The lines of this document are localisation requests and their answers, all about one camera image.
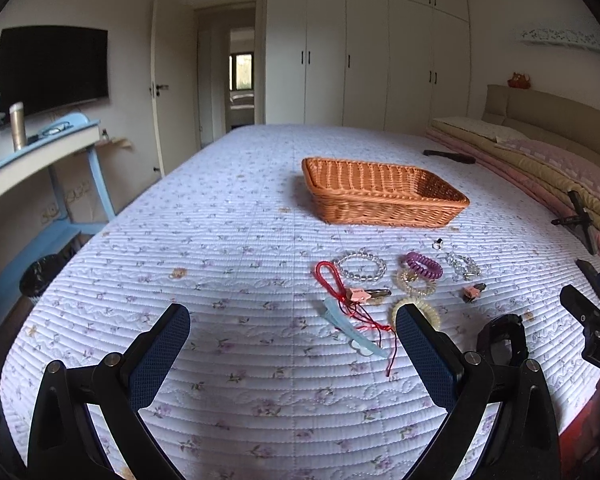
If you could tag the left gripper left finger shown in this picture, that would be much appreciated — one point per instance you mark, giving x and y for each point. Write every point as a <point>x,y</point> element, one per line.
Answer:
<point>63,441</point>

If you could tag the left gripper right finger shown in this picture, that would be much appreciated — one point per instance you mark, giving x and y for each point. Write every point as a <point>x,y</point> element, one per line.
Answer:
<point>523,442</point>

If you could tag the pink star hair clip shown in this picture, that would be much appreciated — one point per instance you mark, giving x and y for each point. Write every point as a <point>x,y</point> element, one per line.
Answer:
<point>472,292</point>
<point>367,296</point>

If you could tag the light blue hair clip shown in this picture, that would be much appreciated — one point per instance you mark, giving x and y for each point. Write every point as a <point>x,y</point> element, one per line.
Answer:
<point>361,344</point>

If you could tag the black wristwatch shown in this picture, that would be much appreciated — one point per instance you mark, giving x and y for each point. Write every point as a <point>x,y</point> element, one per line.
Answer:
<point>502,341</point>

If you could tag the black tripod stand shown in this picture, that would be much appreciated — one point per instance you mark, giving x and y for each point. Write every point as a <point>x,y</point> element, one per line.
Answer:
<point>580,224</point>

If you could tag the black trash bin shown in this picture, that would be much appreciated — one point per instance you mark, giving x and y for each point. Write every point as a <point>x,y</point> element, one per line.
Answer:
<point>40,274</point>

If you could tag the blue white desk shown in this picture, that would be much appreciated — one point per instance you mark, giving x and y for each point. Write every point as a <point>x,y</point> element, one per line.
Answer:
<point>82,136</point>

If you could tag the folded pink beige quilts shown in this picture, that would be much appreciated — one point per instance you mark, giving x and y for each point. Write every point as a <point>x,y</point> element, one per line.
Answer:
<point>545,184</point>

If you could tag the white floral bedspread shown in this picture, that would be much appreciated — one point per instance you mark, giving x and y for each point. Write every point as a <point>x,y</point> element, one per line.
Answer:
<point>265,388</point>

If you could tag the black remote on bed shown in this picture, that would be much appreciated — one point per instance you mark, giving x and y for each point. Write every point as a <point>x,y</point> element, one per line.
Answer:
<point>455,157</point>

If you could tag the beige bed headboard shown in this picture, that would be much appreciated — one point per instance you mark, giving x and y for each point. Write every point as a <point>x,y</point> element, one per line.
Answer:
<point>531,111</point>

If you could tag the red toy on headboard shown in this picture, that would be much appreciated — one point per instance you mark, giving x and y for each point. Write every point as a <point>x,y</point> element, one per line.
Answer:
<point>519,81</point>

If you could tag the silver thermos bottle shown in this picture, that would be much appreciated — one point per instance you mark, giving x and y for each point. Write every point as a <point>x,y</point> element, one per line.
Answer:
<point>19,135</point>

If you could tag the orange wicker basket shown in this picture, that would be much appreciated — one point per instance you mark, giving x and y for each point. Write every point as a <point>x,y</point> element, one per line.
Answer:
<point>380,194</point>

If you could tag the white room door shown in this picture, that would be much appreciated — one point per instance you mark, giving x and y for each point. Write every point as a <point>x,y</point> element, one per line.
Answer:
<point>173,83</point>

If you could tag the white wardrobe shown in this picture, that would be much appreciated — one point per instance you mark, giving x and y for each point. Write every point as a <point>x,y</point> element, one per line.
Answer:
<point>391,65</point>

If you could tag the white lace wall shelf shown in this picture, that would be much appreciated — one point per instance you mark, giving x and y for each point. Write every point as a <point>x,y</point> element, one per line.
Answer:
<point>566,38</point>

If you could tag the black wall television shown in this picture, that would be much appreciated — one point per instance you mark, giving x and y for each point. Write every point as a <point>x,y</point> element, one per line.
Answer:
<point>44,67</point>

